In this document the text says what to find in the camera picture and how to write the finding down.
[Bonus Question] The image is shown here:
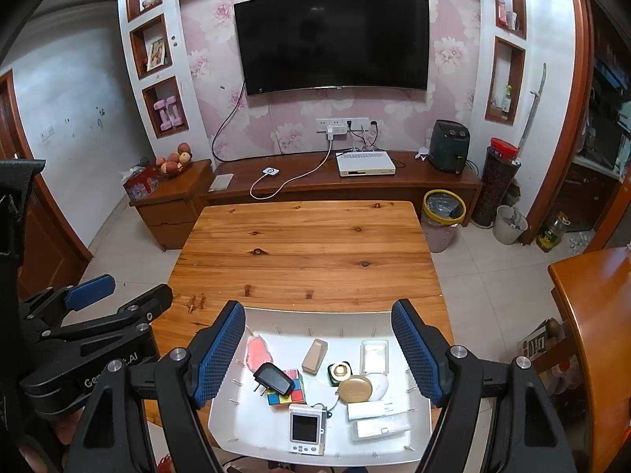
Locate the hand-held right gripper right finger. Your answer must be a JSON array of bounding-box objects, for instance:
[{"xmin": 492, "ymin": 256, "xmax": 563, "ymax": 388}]
[{"xmin": 391, "ymin": 298, "xmax": 577, "ymax": 473}]

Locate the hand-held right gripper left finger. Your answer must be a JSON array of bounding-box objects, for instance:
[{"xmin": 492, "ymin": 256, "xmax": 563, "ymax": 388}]
[{"xmin": 64, "ymin": 300, "xmax": 247, "ymax": 473}]

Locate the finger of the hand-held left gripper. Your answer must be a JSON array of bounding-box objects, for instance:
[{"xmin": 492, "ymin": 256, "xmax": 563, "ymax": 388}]
[
  {"xmin": 20, "ymin": 274, "xmax": 117, "ymax": 329},
  {"xmin": 36, "ymin": 283, "xmax": 174, "ymax": 352}
]

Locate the pink case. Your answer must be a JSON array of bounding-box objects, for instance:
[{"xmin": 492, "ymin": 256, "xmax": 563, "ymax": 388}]
[{"xmin": 245, "ymin": 336, "xmax": 274, "ymax": 374}]

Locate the clear plastic box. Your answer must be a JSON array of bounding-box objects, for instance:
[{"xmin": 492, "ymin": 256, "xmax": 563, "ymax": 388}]
[{"xmin": 360, "ymin": 339, "xmax": 390, "ymax": 375}]

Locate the white oval earbud case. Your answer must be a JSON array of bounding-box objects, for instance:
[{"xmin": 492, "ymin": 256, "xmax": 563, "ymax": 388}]
[{"xmin": 367, "ymin": 373, "xmax": 391, "ymax": 402}]

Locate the black plug charger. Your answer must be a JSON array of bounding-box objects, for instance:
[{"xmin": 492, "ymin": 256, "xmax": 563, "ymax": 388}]
[{"xmin": 253, "ymin": 362, "xmax": 295, "ymax": 397}]

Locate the round gold tin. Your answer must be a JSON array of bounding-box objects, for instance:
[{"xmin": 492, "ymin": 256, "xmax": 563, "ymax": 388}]
[{"xmin": 338, "ymin": 375, "xmax": 374, "ymax": 404}]

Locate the white plastic tray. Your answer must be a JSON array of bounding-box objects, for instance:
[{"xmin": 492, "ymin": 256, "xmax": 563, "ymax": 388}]
[{"xmin": 207, "ymin": 307, "xmax": 447, "ymax": 469}]

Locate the white square charger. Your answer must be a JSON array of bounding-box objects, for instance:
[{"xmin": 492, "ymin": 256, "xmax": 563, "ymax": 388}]
[{"xmin": 346, "ymin": 401, "xmax": 388, "ymax": 421}]

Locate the green box with gold cap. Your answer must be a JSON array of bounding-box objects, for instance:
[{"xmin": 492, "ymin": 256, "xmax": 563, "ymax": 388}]
[{"xmin": 327, "ymin": 361, "xmax": 353, "ymax": 387}]

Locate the colourful puzzle cube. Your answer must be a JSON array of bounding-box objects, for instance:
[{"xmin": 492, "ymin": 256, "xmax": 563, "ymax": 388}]
[{"xmin": 266, "ymin": 369, "xmax": 307, "ymax": 407}]

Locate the small beige box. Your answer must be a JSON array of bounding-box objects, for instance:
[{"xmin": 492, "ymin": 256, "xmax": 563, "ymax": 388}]
[{"xmin": 302, "ymin": 338, "xmax": 329, "ymax": 374}]

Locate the white device with screen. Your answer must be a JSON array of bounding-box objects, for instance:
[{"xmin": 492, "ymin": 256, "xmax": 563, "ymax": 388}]
[{"xmin": 288, "ymin": 403, "xmax": 327, "ymax": 455}]

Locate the brown wooden door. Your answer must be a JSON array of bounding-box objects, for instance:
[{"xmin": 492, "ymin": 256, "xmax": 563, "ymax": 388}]
[{"xmin": 0, "ymin": 69, "xmax": 94, "ymax": 287}]

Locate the brown side cabinet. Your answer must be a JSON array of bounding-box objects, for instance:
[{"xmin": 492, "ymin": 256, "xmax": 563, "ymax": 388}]
[{"xmin": 129, "ymin": 159, "xmax": 214, "ymax": 251}]

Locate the trash bin with yellow rim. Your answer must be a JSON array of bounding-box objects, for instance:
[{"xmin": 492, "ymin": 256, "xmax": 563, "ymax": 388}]
[{"xmin": 421, "ymin": 189, "xmax": 467, "ymax": 254}]

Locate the red tissue box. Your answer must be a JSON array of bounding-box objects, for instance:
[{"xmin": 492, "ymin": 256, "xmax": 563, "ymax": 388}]
[{"xmin": 123, "ymin": 166, "xmax": 161, "ymax": 200}]

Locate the black and white box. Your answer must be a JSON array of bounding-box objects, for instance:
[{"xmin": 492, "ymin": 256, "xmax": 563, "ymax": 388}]
[{"xmin": 517, "ymin": 318, "xmax": 563, "ymax": 360}]

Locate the white bucket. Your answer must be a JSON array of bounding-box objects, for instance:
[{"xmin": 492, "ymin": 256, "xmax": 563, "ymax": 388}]
[{"xmin": 493, "ymin": 205, "xmax": 528, "ymax": 246}]

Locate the dark wooden television cabinet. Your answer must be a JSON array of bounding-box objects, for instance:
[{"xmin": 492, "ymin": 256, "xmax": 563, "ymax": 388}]
[{"xmin": 201, "ymin": 150, "xmax": 484, "ymax": 218}]

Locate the oil bottle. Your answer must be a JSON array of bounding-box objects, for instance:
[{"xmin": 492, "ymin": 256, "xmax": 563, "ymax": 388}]
[{"xmin": 536, "ymin": 212, "xmax": 570, "ymax": 253}]

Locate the tall cylinder with red lid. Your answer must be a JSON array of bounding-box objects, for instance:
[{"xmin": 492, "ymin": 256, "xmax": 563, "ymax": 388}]
[{"xmin": 470, "ymin": 138, "xmax": 521, "ymax": 229}]

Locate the orange wooden table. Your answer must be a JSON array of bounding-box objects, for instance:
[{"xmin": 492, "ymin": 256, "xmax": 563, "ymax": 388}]
[{"xmin": 548, "ymin": 247, "xmax": 631, "ymax": 473}]

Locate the white set-top box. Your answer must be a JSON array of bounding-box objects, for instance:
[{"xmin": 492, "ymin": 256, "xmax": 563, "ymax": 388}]
[{"xmin": 336, "ymin": 151, "xmax": 398, "ymax": 178}]

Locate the dark green air fryer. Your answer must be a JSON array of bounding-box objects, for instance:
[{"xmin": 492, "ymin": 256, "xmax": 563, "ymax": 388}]
[{"xmin": 429, "ymin": 119, "xmax": 471, "ymax": 175}]

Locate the grey sword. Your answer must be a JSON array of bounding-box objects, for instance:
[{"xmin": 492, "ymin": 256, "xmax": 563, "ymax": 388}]
[{"xmin": 519, "ymin": 62, "xmax": 548, "ymax": 149}]

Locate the cluttered storage shelf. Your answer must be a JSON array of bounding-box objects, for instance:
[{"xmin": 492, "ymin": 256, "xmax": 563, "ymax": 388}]
[{"xmin": 574, "ymin": 49, "xmax": 631, "ymax": 178}]

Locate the black curved television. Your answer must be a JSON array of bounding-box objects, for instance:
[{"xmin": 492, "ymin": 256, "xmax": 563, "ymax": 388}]
[{"xmin": 233, "ymin": 0, "xmax": 431, "ymax": 97}]

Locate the black television cable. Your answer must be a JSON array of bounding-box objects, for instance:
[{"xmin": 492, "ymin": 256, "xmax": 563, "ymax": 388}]
[{"xmin": 212, "ymin": 78, "xmax": 246, "ymax": 162}]

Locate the white cable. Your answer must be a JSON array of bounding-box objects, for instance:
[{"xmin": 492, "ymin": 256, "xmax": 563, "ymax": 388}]
[{"xmin": 250, "ymin": 135, "xmax": 333, "ymax": 201}]

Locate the white wall outlet strip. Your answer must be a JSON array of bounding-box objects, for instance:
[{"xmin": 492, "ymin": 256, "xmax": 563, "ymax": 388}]
[{"xmin": 315, "ymin": 116, "xmax": 370, "ymax": 134}]

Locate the photo frame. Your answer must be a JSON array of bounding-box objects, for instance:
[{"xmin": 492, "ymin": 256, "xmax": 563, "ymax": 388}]
[{"xmin": 146, "ymin": 39, "xmax": 166, "ymax": 71}]

